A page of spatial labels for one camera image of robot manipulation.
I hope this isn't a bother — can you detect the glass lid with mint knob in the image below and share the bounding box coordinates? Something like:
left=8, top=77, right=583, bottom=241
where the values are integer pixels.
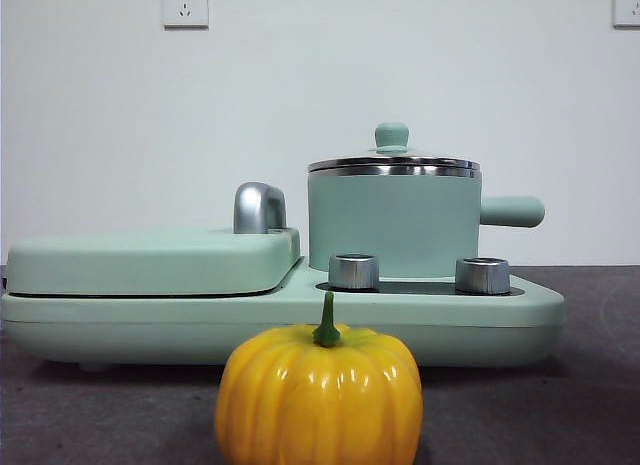
left=307, top=122, right=482, bottom=172

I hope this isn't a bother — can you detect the yellow toy pumpkin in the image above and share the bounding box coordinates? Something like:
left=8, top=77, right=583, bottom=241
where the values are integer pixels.
left=214, top=291, right=424, bottom=465

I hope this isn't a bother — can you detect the mint green steamer pot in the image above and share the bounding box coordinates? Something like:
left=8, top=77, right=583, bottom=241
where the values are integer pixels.
left=307, top=164, right=546, bottom=281

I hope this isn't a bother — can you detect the silver control knob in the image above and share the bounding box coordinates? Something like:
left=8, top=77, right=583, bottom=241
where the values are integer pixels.
left=454, top=257, right=511, bottom=294
left=328, top=253, right=380, bottom=291

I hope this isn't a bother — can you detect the mint green breakfast machine base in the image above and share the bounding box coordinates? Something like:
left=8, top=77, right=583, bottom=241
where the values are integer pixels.
left=0, top=257, right=567, bottom=374

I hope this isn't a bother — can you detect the mint green griddle cover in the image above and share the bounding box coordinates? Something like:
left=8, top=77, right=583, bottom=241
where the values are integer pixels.
left=5, top=226, right=304, bottom=299

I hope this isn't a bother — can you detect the silver griddle cover handle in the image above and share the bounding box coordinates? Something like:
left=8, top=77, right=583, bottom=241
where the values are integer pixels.
left=233, top=182, right=288, bottom=235

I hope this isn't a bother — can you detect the white wall socket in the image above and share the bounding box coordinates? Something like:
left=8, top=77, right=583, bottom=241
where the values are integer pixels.
left=612, top=0, right=640, bottom=30
left=162, top=0, right=210, bottom=30

